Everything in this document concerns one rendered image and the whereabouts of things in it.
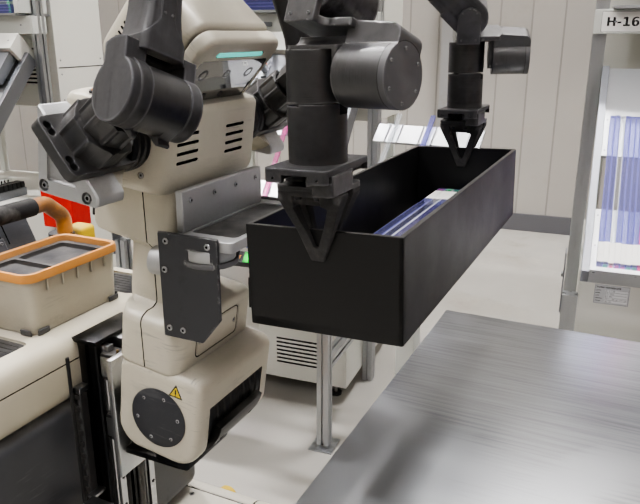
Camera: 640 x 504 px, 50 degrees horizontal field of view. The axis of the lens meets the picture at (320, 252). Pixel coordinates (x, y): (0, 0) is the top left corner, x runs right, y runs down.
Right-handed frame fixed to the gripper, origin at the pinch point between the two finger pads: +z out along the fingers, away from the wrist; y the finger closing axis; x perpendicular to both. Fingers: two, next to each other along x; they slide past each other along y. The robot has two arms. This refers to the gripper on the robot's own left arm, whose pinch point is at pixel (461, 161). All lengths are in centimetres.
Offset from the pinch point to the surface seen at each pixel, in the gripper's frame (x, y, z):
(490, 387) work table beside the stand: -11.0, -20.9, 30.4
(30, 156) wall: 450, 308, 74
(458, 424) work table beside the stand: -9.3, -33.1, 30.3
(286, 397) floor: 84, 87, 109
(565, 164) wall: 20, 364, 64
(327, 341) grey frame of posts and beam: 55, 63, 71
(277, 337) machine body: 89, 90, 87
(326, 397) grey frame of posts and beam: 56, 62, 90
